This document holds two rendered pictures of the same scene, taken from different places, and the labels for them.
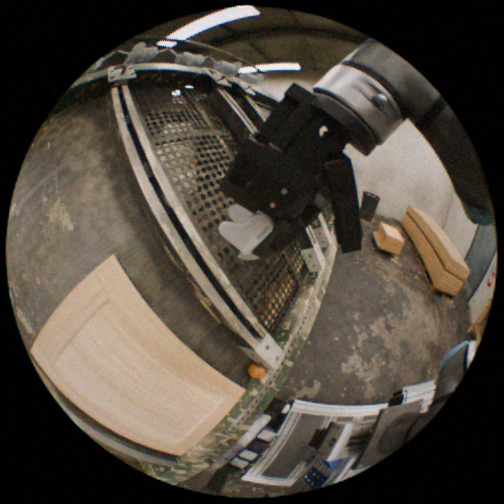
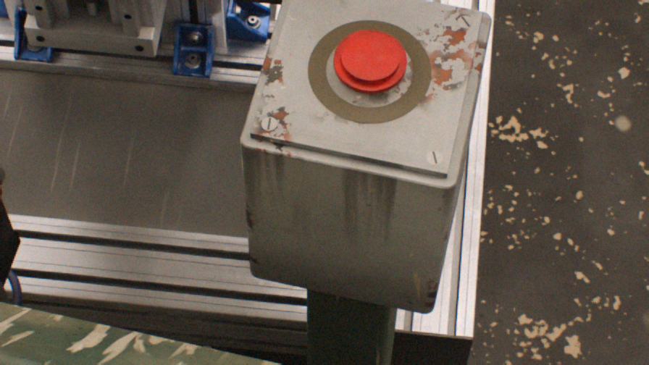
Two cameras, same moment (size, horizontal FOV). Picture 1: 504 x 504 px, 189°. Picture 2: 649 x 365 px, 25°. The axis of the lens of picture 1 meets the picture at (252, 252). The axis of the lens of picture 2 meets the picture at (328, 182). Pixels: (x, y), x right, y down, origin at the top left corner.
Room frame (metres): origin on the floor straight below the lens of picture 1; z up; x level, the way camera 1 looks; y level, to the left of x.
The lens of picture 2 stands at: (-0.47, 0.58, 1.60)
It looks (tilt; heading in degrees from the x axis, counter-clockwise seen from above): 61 degrees down; 250
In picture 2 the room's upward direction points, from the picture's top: 1 degrees clockwise
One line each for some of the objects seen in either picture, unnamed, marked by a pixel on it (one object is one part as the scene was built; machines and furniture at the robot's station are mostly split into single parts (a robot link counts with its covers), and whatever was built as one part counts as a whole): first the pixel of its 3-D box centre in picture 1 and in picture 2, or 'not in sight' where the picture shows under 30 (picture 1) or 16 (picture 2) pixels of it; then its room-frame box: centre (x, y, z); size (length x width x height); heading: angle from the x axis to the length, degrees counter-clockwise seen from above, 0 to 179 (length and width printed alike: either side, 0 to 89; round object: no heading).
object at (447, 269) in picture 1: (433, 245); not in sight; (1.54, -4.09, 0.39); 2.46 x 1.05 x 0.78; 155
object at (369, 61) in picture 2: not in sight; (369, 66); (-0.64, 0.16, 0.93); 0.04 x 0.04 x 0.02
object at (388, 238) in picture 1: (386, 238); not in sight; (1.93, -2.50, 0.20); 0.61 x 0.53 x 0.40; 155
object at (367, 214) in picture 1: (368, 206); not in sight; (3.19, -2.87, 0.33); 0.52 x 0.51 x 0.65; 155
